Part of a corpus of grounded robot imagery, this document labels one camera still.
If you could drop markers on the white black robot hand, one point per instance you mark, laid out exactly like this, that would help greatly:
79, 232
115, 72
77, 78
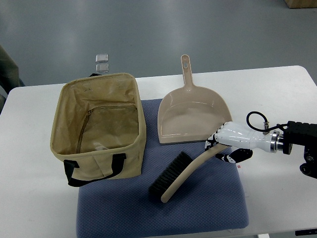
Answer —
244, 138

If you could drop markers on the beige brush black bristles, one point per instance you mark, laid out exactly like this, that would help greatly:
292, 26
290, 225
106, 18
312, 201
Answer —
178, 171

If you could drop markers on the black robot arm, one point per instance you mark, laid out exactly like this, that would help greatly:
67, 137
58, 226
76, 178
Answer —
284, 136

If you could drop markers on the yellow fabric bag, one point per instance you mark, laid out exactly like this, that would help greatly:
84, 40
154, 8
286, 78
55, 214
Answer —
99, 129

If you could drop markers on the beige plastic dustpan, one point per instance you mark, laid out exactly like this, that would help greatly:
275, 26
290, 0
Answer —
190, 113

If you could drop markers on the blue cushion mat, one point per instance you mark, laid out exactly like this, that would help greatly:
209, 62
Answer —
211, 199

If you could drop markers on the black table control panel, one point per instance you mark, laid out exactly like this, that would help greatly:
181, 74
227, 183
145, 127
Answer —
306, 232

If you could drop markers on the cardboard box corner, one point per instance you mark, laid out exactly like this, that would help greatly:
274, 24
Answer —
298, 4

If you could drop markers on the clear floor plate upper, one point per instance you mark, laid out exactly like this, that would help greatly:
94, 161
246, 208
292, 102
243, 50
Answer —
101, 58

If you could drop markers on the olive fabric object at left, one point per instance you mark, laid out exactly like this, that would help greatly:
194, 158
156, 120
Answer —
9, 72

